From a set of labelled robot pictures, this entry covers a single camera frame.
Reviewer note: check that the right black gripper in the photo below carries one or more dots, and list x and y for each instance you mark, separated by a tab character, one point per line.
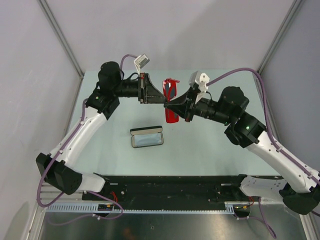
184	105

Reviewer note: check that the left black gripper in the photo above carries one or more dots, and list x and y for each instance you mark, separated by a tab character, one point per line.
149	94

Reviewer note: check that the red sunglasses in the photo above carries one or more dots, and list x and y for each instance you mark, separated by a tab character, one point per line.
169	87

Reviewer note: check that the black glasses case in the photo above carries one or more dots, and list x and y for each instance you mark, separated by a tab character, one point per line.
145	130

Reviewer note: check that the blue cleaning cloth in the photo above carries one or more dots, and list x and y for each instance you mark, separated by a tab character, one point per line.
146	140

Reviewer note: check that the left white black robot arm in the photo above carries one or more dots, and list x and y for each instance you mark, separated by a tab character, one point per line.
57	168

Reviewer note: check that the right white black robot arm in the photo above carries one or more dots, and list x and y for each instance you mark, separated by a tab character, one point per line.
299	187

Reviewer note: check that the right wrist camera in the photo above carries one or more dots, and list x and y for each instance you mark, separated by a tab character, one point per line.
200	80

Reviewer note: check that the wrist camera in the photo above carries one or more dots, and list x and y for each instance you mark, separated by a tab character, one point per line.
200	80
140	62

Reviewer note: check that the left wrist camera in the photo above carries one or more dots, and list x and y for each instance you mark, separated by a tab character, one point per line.
140	62

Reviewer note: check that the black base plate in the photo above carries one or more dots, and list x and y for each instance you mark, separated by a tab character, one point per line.
187	192

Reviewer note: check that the white cable duct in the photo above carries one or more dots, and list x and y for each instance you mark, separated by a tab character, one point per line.
101	208

